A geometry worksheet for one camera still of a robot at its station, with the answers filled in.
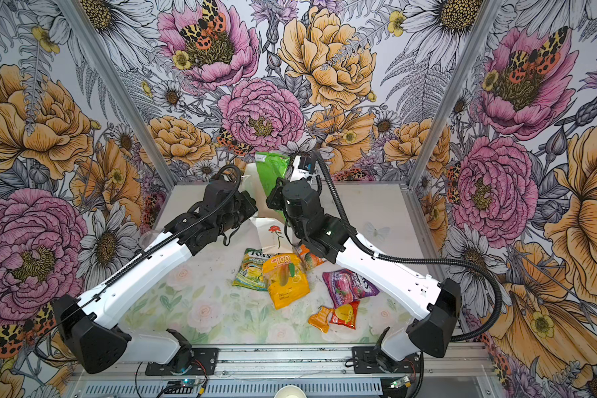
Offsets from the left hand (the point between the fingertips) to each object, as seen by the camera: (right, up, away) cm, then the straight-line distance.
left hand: (256, 207), depth 76 cm
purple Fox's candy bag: (+29, -27, +11) cm, 41 cm away
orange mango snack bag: (+16, -20, +17) cm, 31 cm away
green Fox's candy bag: (-5, -24, +13) cm, 28 cm away
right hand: (+6, +5, -9) cm, 12 cm away
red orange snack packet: (+28, -34, +5) cm, 44 cm away
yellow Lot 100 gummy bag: (+8, -24, +8) cm, 27 cm away
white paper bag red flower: (+5, -5, -3) cm, 8 cm away
